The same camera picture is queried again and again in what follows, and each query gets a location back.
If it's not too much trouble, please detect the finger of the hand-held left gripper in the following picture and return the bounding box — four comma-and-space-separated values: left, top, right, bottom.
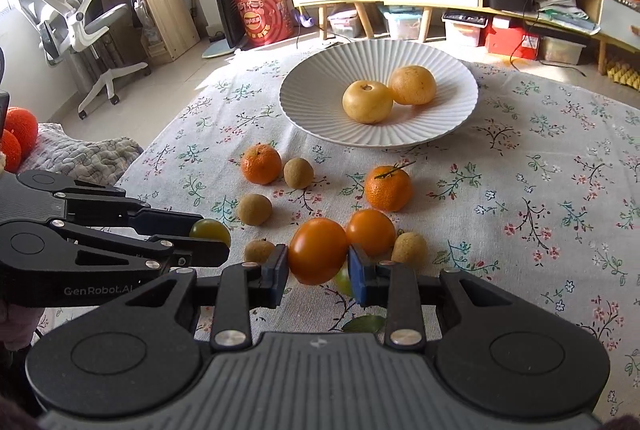
47, 219, 232, 272
52, 180, 205, 238

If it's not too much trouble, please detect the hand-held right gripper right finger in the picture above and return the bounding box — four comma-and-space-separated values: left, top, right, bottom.
348, 244, 530, 352

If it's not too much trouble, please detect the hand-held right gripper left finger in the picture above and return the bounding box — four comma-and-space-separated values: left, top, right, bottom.
112, 244, 291, 352

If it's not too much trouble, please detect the orange tomato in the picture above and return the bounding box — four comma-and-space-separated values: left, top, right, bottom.
288, 217, 351, 286
345, 209, 397, 257

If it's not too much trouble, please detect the brown kiwi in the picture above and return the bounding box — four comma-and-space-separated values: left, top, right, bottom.
391, 231, 428, 265
237, 193, 274, 226
283, 157, 315, 190

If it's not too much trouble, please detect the white ribbed plate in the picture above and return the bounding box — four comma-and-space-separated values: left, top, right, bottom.
279, 39, 480, 148

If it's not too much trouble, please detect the mandarin with stem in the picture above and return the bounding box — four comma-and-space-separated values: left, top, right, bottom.
364, 161, 416, 212

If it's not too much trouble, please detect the small mandarin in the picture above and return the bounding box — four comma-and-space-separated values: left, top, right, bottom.
240, 143, 283, 185

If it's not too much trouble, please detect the grey quilted blanket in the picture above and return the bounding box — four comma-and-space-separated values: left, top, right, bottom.
17, 123, 145, 201

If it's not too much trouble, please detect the orange mesh ball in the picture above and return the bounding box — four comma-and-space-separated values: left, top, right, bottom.
0, 130, 23, 174
4, 107, 40, 161

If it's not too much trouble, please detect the yellow pear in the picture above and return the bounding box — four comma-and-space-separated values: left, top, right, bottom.
342, 79, 394, 125

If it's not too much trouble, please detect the large orange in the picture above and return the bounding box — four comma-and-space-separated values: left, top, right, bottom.
388, 65, 437, 106

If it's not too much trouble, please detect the floral tablecloth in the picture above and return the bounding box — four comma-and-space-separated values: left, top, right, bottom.
37, 45, 640, 430

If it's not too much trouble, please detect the black panel heater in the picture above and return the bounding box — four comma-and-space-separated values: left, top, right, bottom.
216, 0, 247, 50

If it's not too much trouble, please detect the red drum box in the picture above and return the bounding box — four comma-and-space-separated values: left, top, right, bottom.
228, 0, 296, 50

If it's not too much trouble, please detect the white office chair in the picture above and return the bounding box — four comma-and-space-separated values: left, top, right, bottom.
12, 0, 151, 121

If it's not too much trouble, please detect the clear storage box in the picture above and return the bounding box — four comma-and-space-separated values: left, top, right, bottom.
540, 35, 589, 65
327, 9, 362, 39

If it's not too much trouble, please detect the clear box blue lid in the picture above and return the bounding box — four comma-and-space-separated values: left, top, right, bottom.
382, 5, 434, 42

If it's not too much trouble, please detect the clear box black lid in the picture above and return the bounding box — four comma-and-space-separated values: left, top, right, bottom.
442, 10, 489, 47

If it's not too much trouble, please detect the yellow egg carton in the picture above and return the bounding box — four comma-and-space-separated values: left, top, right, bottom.
605, 58, 640, 92

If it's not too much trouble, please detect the stack of papers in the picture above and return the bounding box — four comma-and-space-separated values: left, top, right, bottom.
537, 0, 602, 34

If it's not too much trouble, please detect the low wooden cabinet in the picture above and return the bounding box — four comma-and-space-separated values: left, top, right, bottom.
482, 0, 640, 77

